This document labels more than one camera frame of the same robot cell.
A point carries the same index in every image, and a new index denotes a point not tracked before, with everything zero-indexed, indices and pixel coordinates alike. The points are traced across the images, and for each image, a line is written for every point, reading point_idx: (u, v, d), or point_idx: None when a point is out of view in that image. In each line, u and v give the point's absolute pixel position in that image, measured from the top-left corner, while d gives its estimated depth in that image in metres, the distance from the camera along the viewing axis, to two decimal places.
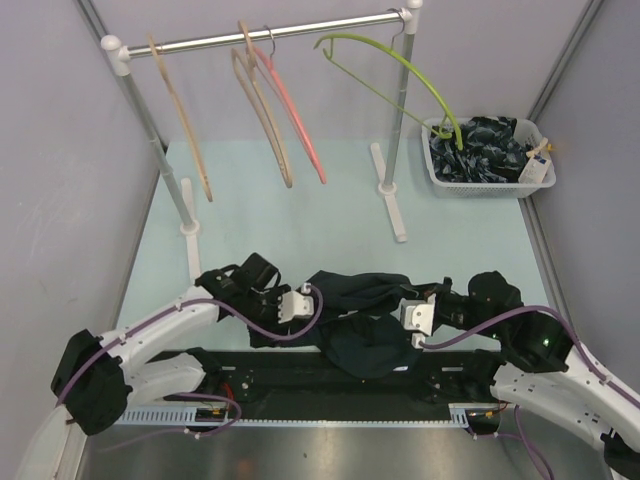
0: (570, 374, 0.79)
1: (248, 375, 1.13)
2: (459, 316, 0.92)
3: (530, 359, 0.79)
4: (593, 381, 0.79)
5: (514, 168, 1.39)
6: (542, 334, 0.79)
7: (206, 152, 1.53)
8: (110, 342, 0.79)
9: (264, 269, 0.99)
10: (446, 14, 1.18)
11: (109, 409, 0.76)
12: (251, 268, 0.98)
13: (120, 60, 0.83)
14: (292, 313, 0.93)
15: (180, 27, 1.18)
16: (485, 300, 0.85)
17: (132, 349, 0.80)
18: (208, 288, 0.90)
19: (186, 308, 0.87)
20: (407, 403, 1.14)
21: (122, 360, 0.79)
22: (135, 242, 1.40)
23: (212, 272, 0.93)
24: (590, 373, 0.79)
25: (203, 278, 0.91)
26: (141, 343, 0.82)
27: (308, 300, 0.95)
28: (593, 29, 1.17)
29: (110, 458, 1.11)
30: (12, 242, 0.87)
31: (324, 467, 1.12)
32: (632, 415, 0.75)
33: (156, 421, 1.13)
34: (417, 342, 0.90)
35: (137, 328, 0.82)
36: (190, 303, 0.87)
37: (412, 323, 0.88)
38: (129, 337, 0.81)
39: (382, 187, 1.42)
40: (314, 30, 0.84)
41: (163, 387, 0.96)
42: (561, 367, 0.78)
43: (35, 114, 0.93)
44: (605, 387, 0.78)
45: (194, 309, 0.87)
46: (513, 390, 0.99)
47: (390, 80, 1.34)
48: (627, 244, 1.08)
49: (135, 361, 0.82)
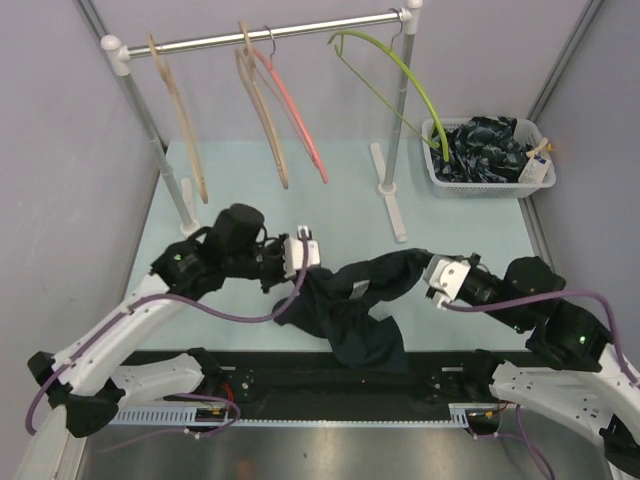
0: (602, 374, 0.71)
1: (248, 375, 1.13)
2: (485, 292, 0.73)
3: (561, 355, 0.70)
4: (624, 383, 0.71)
5: (514, 168, 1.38)
6: (581, 329, 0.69)
7: (207, 151, 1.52)
8: (58, 368, 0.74)
9: (233, 232, 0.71)
10: (445, 15, 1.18)
11: (93, 418, 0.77)
12: (222, 231, 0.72)
13: (120, 60, 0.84)
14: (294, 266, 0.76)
15: (179, 28, 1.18)
16: (522, 288, 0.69)
17: (81, 374, 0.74)
18: (169, 272, 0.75)
19: (138, 310, 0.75)
20: (408, 403, 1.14)
21: (73, 386, 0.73)
22: (135, 241, 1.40)
23: (174, 247, 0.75)
24: (622, 375, 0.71)
25: (162, 263, 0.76)
26: (92, 363, 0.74)
27: (313, 249, 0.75)
28: (592, 30, 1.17)
29: (110, 459, 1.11)
30: (14, 240, 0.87)
31: (324, 468, 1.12)
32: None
33: (156, 421, 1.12)
34: (439, 302, 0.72)
35: (84, 347, 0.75)
36: (140, 304, 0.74)
37: (438, 281, 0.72)
38: (78, 359, 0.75)
39: (382, 187, 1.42)
40: (314, 30, 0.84)
41: (161, 389, 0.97)
42: (595, 367, 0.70)
43: (36, 114, 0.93)
44: (635, 390, 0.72)
45: (148, 310, 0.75)
46: (511, 389, 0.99)
47: (390, 81, 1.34)
48: (628, 245, 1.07)
49: (93, 379, 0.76)
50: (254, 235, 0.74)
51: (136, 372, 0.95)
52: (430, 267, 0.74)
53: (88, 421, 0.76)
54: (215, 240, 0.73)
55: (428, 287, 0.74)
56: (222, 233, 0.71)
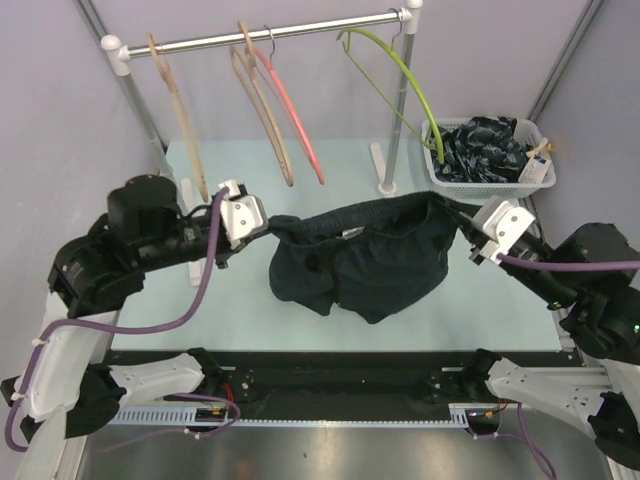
0: None
1: (248, 375, 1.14)
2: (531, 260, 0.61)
3: (607, 341, 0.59)
4: None
5: (514, 168, 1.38)
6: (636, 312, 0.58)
7: (207, 150, 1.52)
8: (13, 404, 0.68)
9: (134, 216, 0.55)
10: (445, 15, 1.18)
11: (98, 414, 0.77)
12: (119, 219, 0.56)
13: (120, 60, 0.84)
14: (239, 234, 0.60)
15: (179, 28, 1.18)
16: (583, 255, 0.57)
17: (36, 405, 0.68)
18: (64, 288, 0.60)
19: (51, 339, 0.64)
20: (407, 403, 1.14)
21: (36, 416, 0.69)
22: None
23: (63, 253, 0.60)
24: None
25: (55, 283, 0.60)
26: (38, 396, 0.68)
27: (246, 208, 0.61)
28: (592, 30, 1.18)
29: (111, 458, 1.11)
30: (14, 240, 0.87)
31: (324, 468, 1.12)
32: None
33: (156, 421, 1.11)
34: (493, 254, 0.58)
35: (23, 383, 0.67)
36: (50, 334, 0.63)
37: (491, 231, 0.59)
38: (24, 393, 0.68)
39: (382, 187, 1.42)
40: (314, 30, 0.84)
41: (162, 387, 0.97)
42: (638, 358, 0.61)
43: (37, 114, 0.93)
44: None
45: (62, 336, 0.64)
46: (506, 383, 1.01)
47: (390, 81, 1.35)
48: None
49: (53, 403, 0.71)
50: (167, 217, 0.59)
51: (136, 372, 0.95)
52: (484, 213, 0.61)
53: (90, 420, 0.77)
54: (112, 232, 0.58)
55: (477, 238, 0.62)
56: (119, 222, 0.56)
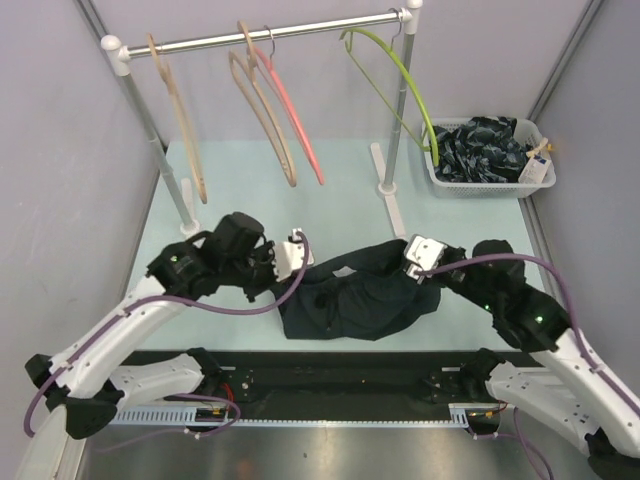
0: (559, 356, 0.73)
1: (248, 375, 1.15)
2: (461, 276, 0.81)
3: (521, 334, 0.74)
4: (583, 368, 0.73)
5: (514, 168, 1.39)
6: (534, 304, 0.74)
7: (207, 151, 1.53)
8: (56, 370, 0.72)
9: (238, 236, 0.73)
10: (445, 15, 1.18)
11: (98, 418, 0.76)
12: (224, 236, 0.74)
13: (120, 60, 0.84)
14: (289, 267, 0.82)
15: (179, 28, 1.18)
16: (486, 266, 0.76)
17: (79, 376, 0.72)
18: (161, 275, 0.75)
19: (134, 312, 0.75)
20: (406, 401, 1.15)
21: (69, 389, 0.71)
22: (136, 242, 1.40)
23: (171, 248, 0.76)
24: (580, 359, 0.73)
25: (156, 268, 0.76)
26: (88, 365, 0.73)
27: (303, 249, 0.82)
28: (592, 30, 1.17)
29: (111, 459, 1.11)
30: (14, 240, 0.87)
31: (324, 468, 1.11)
32: (613, 404, 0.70)
33: (157, 421, 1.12)
34: (413, 271, 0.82)
35: (82, 349, 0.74)
36: (137, 305, 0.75)
37: (414, 255, 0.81)
38: (74, 362, 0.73)
39: (382, 187, 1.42)
40: (314, 30, 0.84)
41: (160, 389, 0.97)
42: (550, 346, 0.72)
43: (36, 114, 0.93)
44: (595, 376, 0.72)
45: (144, 312, 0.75)
46: (506, 387, 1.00)
47: (390, 81, 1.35)
48: (627, 245, 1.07)
49: (90, 382, 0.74)
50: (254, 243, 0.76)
51: (133, 375, 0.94)
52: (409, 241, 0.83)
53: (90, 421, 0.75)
54: (214, 244, 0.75)
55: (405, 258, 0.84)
56: (225, 239, 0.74)
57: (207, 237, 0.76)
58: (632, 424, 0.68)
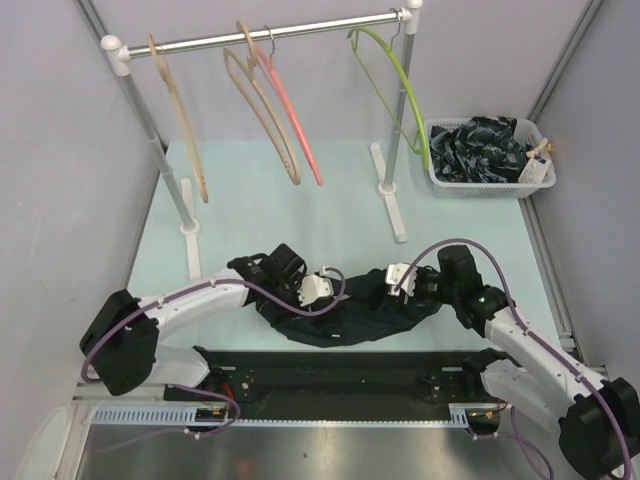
0: (496, 323, 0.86)
1: (248, 375, 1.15)
2: (434, 285, 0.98)
3: (472, 316, 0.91)
4: (516, 331, 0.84)
5: (514, 168, 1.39)
6: (484, 294, 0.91)
7: (207, 151, 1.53)
8: (148, 303, 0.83)
9: (292, 259, 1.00)
10: (446, 15, 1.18)
11: (135, 371, 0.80)
12: (280, 259, 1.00)
13: (120, 60, 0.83)
14: (315, 297, 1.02)
15: (179, 27, 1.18)
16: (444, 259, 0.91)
17: (168, 314, 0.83)
18: (241, 271, 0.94)
19: (220, 285, 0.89)
20: (407, 403, 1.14)
21: (158, 321, 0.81)
22: (135, 242, 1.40)
23: (243, 260, 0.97)
24: (514, 325, 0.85)
25: (236, 264, 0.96)
26: (176, 309, 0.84)
27: (327, 281, 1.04)
28: (593, 30, 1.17)
29: (110, 459, 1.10)
30: (13, 240, 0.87)
31: (324, 468, 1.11)
32: (542, 357, 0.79)
33: (156, 421, 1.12)
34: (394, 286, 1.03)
35: (175, 295, 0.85)
36: (224, 281, 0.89)
37: (393, 277, 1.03)
38: (166, 302, 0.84)
39: (382, 187, 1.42)
40: (314, 30, 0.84)
41: (177, 371, 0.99)
42: (488, 315, 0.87)
43: (36, 114, 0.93)
44: (527, 336, 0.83)
45: (227, 288, 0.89)
46: (499, 377, 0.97)
47: (391, 81, 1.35)
48: (626, 245, 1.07)
49: (166, 327, 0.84)
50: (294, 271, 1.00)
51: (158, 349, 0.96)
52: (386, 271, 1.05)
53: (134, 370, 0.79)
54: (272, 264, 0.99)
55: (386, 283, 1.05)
56: (281, 260, 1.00)
57: (265, 259, 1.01)
58: (560, 373, 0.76)
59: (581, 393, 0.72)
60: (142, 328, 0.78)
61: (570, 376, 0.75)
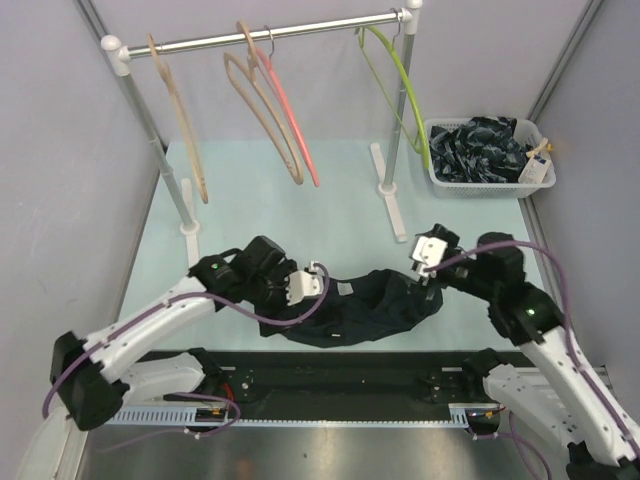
0: (544, 348, 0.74)
1: (248, 375, 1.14)
2: (464, 271, 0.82)
3: (512, 325, 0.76)
4: (567, 365, 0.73)
5: (514, 168, 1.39)
6: (532, 304, 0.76)
7: (207, 151, 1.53)
8: (92, 346, 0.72)
9: (267, 256, 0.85)
10: (445, 15, 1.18)
11: (101, 410, 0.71)
12: (253, 253, 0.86)
13: (120, 60, 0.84)
14: (302, 295, 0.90)
15: (179, 28, 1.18)
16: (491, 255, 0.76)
17: (115, 353, 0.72)
18: (203, 278, 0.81)
19: (176, 303, 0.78)
20: (408, 403, 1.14)
21: (104, 364, 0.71)
22: (135, 242, 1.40)
23: (210, 259, 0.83)
24: (565, 356, 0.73)
25: (199, 268, 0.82)
26: (125, 346, 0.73)
27: (317, 279, 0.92)
28: (592, 30, 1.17)
29: (110, 459, 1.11)
30: (13, 240, 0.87)
31: (324, 468, 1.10)
32: (592, 405, 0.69)
33: (155, 421, 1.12)
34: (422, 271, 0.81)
35: (121, 330, 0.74)
36: (179, 297, 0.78)
37: (420, 254, 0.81)
38: (112, 340, 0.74)
39: (382, 187, 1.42)
40: (314, 30, 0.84)
41: (162, 385, 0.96)
42: (536, 337, 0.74)
43: (36, 114, 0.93)
44: (577, 374, 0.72)
45: (185, 304, 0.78)
46: (502, 386, 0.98)
47: (391, 81, 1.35)
48: (627, 245, 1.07)
49: (121, 364, 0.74)
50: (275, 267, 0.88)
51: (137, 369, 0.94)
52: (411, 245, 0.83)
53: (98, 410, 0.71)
54: (245, 259, 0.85)
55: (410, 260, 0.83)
56: (254, 255, 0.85)
57: (238, 253, 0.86)
58: (607, 427, 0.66)
59: (625, 456, 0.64)
60: (88, 375, 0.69)
61: (617, 432, 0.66)
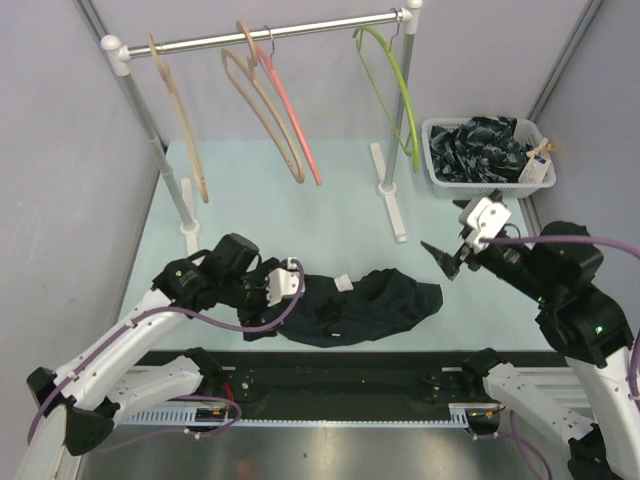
0: (603, 371, 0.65)
1: (248, 375, 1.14)
2: (514, 257, 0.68)
3: (568, 335, 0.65)
4: (622, 391, 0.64)
5: (514, 168, 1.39)
6: (601, 319, 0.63)
7: (207, 151, 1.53)
8: (60, 382, 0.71)
9: (236, 257, 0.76)
10: (445, 15, 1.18)
11: (92, 433, 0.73)
12: (223, 253, 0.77)
13: (120, 60, 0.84)
14: (281, 296, 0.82)
15: (179, 27, 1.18)
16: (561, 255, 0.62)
17: (86, 385, 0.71)
18: (166, 289, 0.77)
19: (142, 323, 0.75)
20: (407, 403, 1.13)
21: (76, 399, 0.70)
22: (135, 242, 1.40)
23: (177, 263, 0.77)
24: (624, 381, 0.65)
25: (162, 281, 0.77)
26: (95, 375, 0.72)
27: (296, 277, 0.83)
28: (592, 30, 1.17)
29: (111, 459, 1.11)
30: (14, 240, 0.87)
31: (324, 468, 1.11)
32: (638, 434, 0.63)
33: (155, 421, 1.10)
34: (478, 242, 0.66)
35: (89, 359, 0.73)
36: (144, 316, 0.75)
37: (478, 222, 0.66)
38: (81, 371, 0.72)
39: (382, 187, 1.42)
40: (314, 30, 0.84)
41: (159, 394, 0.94)
42: (599, 361, 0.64)
43: (36, 114, 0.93)
44: (631, 403, 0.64)
45: (151, 322, 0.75)
46: (502, 385, 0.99)
47: (391, 81, 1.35)
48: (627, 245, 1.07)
49: (95, 393, 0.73)
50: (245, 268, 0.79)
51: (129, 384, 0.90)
52: (468, 209, 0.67)
53: (87, 436, 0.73)
54: (213, 261, 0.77)
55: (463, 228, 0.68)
56: (223, 256, 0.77)
57: (209, 254, 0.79)
58: None
59: None
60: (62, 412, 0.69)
61: None
